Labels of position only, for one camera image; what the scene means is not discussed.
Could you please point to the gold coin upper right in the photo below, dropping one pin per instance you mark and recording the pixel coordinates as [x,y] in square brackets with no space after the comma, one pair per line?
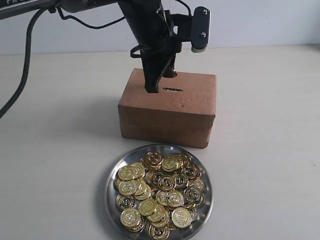
[170,162]

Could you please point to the gold coin upper back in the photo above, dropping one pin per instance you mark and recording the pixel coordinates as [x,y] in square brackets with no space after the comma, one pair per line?
[153,159]

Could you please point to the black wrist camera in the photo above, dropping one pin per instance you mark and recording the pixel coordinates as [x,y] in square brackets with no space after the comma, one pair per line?
[194,29]

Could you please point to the brown cardboard slotted box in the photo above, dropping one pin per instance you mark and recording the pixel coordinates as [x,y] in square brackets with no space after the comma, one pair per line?
[181,113]

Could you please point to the gold coin far left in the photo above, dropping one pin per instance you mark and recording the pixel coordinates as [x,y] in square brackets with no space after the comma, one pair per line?
[125,202]

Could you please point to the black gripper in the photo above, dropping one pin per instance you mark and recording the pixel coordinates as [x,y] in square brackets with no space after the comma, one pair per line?
[154,34]

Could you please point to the gold coin right middle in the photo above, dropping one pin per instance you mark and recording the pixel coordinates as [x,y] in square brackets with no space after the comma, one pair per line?
[192,194]

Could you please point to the gold coin front centre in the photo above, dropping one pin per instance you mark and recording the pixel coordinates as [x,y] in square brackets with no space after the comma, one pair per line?
[157,233]

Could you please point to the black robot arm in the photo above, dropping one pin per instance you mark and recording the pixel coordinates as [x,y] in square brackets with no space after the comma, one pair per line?
[12,8]

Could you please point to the gold coin centre pile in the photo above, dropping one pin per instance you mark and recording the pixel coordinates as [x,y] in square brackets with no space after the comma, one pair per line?
[174,199]

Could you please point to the gold coin front left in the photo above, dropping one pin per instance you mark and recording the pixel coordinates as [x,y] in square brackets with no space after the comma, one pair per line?
[130,217]

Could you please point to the round steel plate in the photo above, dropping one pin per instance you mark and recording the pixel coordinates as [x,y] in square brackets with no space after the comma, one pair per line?
[110,194]

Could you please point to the gold coin front right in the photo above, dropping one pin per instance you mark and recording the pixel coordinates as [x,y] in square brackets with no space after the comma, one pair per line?
[181,217]

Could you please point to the gold coin upper left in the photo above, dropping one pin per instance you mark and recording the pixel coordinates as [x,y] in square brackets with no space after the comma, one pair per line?
[127,173]

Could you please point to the gold coin left edge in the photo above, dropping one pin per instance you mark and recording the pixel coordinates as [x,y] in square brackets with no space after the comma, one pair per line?
[128,188]

